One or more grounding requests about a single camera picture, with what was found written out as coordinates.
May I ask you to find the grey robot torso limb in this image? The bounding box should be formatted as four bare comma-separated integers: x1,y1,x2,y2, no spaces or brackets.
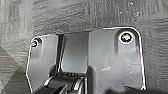
57,31,94,90

